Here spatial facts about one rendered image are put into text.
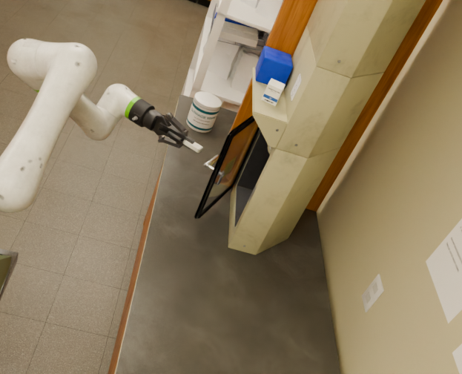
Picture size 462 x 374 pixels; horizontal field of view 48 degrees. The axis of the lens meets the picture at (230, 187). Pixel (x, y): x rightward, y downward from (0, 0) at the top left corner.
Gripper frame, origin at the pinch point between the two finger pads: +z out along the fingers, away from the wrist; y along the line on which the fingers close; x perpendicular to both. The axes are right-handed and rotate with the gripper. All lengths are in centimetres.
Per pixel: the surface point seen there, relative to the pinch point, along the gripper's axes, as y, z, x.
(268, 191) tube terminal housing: 4.4, 33.4, -5.3
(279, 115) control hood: 31.1, 25.6, -5.9
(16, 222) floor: -120, -89, 16
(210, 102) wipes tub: -11, -19, 52
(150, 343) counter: -26, 31, -60
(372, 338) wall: -9, 86, -23
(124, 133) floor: -120, -107, 136
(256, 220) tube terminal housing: -9.6, 34.3, -4.8
